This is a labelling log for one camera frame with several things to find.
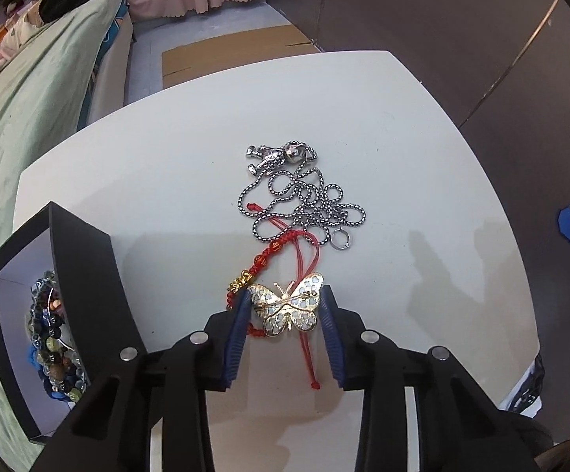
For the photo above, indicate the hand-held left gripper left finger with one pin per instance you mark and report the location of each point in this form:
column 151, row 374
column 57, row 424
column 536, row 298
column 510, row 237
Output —
column 236, row 337

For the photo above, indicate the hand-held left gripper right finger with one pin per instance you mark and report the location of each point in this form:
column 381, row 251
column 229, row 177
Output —
column 332, row 337

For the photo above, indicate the gold butterfly brooch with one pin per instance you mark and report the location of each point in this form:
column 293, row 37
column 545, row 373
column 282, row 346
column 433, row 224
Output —
column 285, row 309

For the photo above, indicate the black gift box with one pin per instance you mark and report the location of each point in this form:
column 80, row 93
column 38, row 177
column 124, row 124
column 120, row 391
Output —
column 93, row 280

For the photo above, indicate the person's printed pants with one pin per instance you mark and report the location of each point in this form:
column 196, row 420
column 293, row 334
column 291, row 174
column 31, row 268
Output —
column 531, row 383

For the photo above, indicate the dark brown wardrobe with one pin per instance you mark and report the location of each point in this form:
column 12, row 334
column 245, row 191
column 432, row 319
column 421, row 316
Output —
column 413, row 5

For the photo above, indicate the flattened cardboard sheet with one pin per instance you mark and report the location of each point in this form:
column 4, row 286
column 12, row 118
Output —
column 226, row 54

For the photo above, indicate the printed cream pillow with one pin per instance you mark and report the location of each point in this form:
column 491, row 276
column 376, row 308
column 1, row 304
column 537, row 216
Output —
column 19, row 34

